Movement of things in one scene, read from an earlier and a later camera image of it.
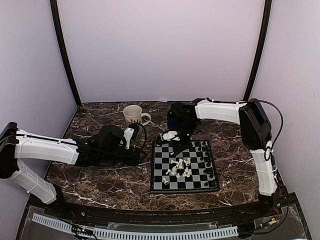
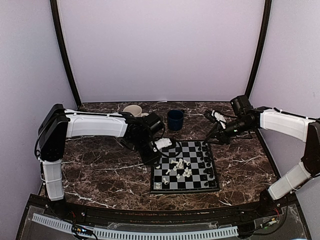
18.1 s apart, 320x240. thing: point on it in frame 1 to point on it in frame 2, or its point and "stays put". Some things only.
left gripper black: [133, 159] to [148, 160]
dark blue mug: [172, 121] stays put
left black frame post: [56, 24] stays put
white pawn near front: [166, 182] stays put
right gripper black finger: [181, 148] to [212, 135]
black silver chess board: [193, 170] stays put
